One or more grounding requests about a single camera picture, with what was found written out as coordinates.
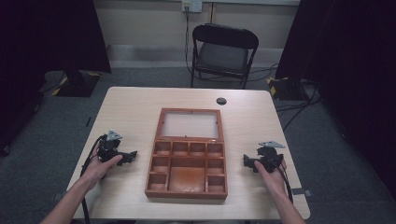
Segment person's right hand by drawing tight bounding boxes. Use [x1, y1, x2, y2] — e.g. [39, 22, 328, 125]
[253, 158, 290, 198]

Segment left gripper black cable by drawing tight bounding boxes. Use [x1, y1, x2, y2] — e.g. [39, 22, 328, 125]
[79, 133, 108, 224]

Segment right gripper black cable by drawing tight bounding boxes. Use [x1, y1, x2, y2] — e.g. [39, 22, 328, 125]
[277, 160, 294, 205]

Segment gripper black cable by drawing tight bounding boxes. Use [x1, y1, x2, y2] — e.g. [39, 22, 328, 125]
[79, 133, 108, 224]
[277, 160, 294, 205]

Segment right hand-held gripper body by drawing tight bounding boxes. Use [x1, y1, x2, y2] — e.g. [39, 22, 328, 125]
[256, 140, 285, 174]

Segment person's left hand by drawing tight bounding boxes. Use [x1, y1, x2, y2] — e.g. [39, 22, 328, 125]
[79, 142, 123, 189]

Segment wooden compartment box with lid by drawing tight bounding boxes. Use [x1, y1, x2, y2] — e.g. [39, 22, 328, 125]
[144, 107, 229, 201]

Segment black wall socket cable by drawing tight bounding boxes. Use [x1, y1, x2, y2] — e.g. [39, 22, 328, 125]
[184, 5, 200, 78]

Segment dark curtain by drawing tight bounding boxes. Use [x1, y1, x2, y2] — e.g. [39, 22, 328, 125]
[0, 0, 112, 157]
[275, 0, 396, 191]

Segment black floor cables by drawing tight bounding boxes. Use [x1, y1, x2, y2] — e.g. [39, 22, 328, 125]
[275, 83, 322, 133]

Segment black stand base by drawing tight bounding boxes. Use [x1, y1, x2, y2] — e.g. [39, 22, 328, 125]
[50, 69, 103, 98]
[266, 76, 310, 102]

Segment white wall socket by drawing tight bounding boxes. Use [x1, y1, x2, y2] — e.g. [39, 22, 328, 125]
[181, 0, 204, 14]

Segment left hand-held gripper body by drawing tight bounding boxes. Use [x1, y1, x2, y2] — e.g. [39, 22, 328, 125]
[97, 130, 126, 163]

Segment black folding chair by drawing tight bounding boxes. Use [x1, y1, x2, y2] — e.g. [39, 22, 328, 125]
[189, 22, 261, 91]

